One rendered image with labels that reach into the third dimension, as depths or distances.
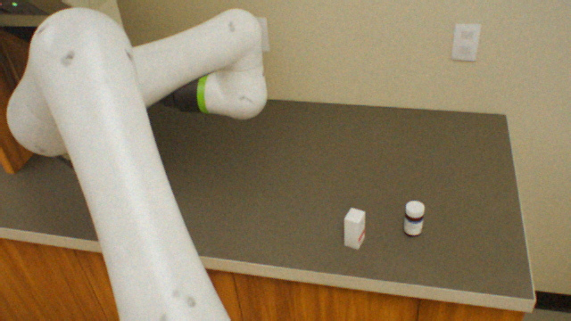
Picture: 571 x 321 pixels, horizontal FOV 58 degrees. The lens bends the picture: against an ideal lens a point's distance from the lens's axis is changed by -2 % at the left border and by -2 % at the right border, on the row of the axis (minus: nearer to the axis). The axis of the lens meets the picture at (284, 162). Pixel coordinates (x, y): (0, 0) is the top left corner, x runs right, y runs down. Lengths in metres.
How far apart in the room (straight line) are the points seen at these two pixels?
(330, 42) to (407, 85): 0.28
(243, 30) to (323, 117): 0.68
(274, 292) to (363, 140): 0.52
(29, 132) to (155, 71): 0.23
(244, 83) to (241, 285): 0.53
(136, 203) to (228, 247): 0.70
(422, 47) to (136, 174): 1.18
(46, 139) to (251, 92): 0.46
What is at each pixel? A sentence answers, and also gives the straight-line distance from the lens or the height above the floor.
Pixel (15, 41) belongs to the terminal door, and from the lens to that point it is 1.42.
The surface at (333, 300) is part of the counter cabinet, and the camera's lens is 1.32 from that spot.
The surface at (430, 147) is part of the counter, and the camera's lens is 1.56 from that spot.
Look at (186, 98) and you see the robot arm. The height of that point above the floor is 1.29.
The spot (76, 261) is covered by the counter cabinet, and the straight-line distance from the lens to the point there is 1.57.
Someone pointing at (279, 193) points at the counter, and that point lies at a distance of 1.40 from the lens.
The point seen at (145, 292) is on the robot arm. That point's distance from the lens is 0.59.
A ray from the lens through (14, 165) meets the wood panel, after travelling 1.74.
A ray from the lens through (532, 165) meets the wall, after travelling 1.91.
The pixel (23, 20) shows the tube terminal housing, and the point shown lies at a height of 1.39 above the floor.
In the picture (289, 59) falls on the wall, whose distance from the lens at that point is 1.72.
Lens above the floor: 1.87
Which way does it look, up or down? 38 degrees down
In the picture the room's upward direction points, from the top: 5 degrees counter-clockwise
